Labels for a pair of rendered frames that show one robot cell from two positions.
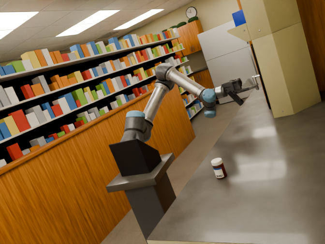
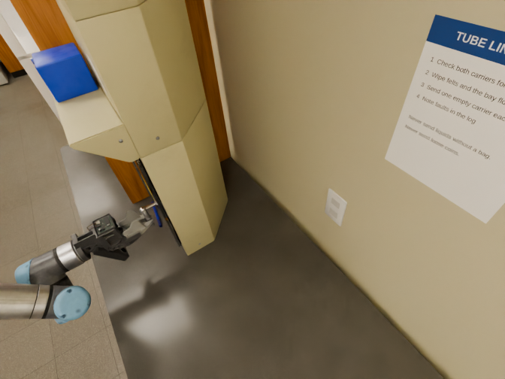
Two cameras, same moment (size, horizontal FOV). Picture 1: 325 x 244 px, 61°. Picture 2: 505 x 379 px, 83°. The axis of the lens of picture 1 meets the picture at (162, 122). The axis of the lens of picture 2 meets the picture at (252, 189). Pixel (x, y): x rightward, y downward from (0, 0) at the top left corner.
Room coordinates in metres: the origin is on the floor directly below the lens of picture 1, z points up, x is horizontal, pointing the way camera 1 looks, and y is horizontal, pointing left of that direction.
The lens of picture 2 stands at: (1.07, -0.27, 1.85)
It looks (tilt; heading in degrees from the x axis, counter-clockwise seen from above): 48 degrees down; 299
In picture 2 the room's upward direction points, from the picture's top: 6 degrees counter-clockwise
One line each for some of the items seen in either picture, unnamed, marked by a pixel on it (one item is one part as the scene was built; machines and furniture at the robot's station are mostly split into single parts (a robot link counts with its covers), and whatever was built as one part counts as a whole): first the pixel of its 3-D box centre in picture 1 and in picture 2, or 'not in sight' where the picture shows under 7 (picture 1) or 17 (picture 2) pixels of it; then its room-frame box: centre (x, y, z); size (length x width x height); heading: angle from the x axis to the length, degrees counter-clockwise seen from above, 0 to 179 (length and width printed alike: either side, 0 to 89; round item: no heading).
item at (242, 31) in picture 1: (244, 33); (92, 120); (1.72, -0.66, 1.46); 0.32 x 0.11 x 0.10; 147
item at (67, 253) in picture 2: (221, 92); (72, 253); (1.75, -0.42, 1.17); 0.08 x 0.05 x 0.08; 147
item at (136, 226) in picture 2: (248, 84); (137, 225); (1.63, -0.56, 1.17); 0.09 x 0.03 x 0.06; 53
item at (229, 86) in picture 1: (232, 87); (100, 238); (1.71, -0.49, 1.17); 0.12 x 0.08 x 0.09; 57
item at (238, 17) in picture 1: (243, 17); (65, 71); (1.80, -0.71, 1.56); 0.10 x 0.10 x 0.09; 57
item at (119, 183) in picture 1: (141, 171); not in sight; (1.56, 0.22, 0.92); 0.32 x 0.32 x 0.04; 64
